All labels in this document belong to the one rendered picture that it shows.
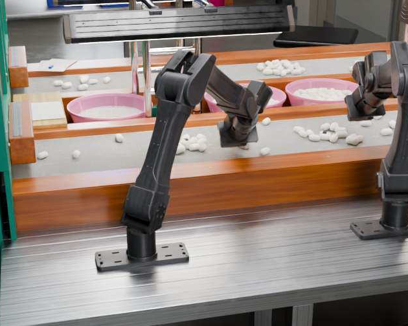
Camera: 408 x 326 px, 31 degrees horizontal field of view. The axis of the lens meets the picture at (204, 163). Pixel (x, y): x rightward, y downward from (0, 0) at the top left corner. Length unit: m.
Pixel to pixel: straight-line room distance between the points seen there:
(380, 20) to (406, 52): 4.28
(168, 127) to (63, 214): 0.37
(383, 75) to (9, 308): 0.98
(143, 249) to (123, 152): 0.50
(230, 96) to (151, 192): 0.33
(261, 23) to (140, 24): 0.33
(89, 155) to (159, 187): 0.49
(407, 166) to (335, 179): 0.26
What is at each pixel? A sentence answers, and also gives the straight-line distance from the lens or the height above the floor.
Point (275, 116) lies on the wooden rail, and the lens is 2.26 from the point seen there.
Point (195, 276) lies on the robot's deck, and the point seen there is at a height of 0.67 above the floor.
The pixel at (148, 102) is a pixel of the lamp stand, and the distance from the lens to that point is 2.21.
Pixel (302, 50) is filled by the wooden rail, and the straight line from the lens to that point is 3.06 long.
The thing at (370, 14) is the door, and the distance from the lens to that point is 6.07.
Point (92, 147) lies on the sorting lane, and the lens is 2.06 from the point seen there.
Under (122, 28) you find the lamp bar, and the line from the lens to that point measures 1.96.
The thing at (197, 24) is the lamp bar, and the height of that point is 1.07.
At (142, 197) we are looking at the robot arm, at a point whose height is 0.82.
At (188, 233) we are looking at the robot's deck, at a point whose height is 0.67.
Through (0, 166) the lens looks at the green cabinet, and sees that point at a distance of 1.68.
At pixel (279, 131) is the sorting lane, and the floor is 0.74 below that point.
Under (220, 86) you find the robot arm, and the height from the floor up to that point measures 1.00.
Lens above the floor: 1.47
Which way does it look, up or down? 22 degrees down
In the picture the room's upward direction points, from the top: straight up
